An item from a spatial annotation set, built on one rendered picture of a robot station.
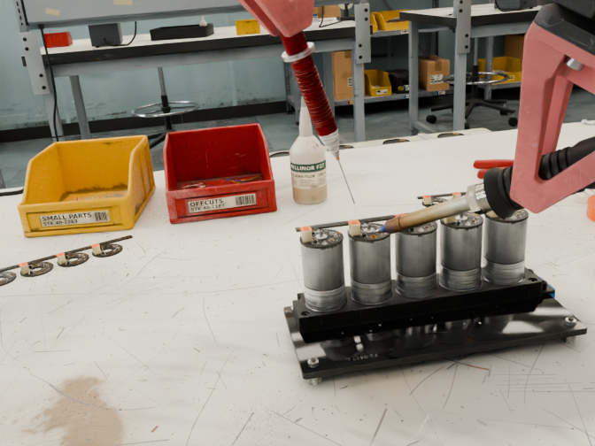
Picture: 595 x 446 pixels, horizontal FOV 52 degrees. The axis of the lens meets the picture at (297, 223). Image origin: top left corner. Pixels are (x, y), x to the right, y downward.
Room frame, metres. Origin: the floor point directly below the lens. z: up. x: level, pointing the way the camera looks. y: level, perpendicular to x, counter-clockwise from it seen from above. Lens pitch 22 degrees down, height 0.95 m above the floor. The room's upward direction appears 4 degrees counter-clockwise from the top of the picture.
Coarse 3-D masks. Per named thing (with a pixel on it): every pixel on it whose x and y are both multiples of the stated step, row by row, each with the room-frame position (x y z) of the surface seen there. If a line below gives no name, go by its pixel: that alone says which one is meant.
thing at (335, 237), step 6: (312, 234) 0.32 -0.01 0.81; (318, 234) 0.33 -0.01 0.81; (324, 234) 0.32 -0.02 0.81; (330, 234) 0.32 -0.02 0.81; (336, 234) 0.32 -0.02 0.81; (342, 234) 0.32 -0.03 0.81; (300, 240) 0.32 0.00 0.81; (312, 240) 0.31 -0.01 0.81; (318, 240) 0.32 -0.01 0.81; (324, 240) 0.32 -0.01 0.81; (330, 240) 0.31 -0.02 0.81; (336, 240) 0.31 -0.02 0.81; (342, 240) 0.31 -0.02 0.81; (306, 246) 0.31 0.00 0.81; (312, 246) 0.31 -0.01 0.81; (318, 246) 0.31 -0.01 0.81; (324, 246) 0.31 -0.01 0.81; (330, 246) 0.31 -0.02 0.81
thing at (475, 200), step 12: (468, 192) 0.28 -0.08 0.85; (480, 192) 0.27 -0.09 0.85; (444, 204) 0.29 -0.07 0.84; (456, 204) 0.28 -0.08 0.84; (468, 204) 0.28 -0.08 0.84; (480, 204) 0.27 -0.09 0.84; (408, 216) 0.30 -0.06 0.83; (420, 216) 0.29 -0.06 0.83; (432, 216) 0.29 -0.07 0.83; (444, 216) 0.29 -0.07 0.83; (396, 228) 0.30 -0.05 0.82; (408, 228) 0.30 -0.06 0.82
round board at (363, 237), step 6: (360, 228) 0.33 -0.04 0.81; (348, 234) 0.32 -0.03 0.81; (360, 234) 0.32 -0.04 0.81; (366, 234) 0.32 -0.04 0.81; (372, 234) 0.32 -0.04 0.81; (378, 234) 0.32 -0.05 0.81; (384, 234) 0.32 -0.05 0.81; (360, 240) 0.31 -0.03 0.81; (366, 240) 0.31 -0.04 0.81; (372, 240) 0.31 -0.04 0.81; (378, 240) 0.31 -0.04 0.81
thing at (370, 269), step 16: (352, 240) 0.32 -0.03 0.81; (384, 240) 0.31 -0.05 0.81; (352, 256) 0.32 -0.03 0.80; (368, 256) 0.31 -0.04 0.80; (384, 256) 0.31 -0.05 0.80; (352, 272) 0.32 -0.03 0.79; (368, 272) 0.31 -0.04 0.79; (384, 272) 0.31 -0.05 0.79; (352, 288) 0.32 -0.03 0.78; (368, 288) 0.31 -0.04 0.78; (384, 288) 0.31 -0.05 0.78; (368, 304) 0.31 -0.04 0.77
